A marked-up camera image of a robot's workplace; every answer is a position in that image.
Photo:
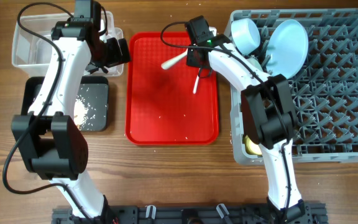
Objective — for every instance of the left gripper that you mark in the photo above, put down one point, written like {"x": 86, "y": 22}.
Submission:
{"x": 117, "y": 58}

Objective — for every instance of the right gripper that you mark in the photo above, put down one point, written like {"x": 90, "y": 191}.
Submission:
{"x": 192, "y": 63}

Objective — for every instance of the white plastic spoon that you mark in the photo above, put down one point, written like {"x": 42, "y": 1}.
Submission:
{"x": 171, "y": 62}

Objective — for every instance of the white plastic fork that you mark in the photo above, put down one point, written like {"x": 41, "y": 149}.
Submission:
{"x": 195, "y": 87}

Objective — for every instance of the light blue small bowl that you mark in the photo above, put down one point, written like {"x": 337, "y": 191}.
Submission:
{"x": 245, "y": 35}

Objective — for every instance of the mint green bowl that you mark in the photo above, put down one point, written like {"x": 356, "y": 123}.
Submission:
{"x": 255, "y": 62}

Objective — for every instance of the rice food scraps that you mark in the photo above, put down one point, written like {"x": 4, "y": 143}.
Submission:
{"x": 85, "y": 108}

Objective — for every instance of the light blue plate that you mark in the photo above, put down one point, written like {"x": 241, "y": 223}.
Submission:
{"x": 287, "y": 49}

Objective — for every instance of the yellow plastic cup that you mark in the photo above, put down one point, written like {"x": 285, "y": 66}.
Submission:
{"x": 252, "y": 148}

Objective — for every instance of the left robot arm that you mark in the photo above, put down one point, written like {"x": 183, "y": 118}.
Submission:
{"x": 47, "y": 137}

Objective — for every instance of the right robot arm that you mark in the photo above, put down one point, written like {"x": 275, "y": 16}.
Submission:
{"x": 268, "y": 113}

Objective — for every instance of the grey dishwasher rack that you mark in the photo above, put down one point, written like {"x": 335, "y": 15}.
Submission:
{"x": 325, "y": 90}

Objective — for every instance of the black plastic tray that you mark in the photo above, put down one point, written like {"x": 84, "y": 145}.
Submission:
{"x": 33, "y": 85}

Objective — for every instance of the red serving tray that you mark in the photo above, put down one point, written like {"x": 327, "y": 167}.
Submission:
{"x": 161, "y": 108}

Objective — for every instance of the clear plastic bin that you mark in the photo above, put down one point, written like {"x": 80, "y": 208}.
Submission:
{"x": 32, "y": 54}

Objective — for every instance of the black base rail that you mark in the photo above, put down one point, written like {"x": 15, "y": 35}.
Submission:
{"x": 254, "y": 213}

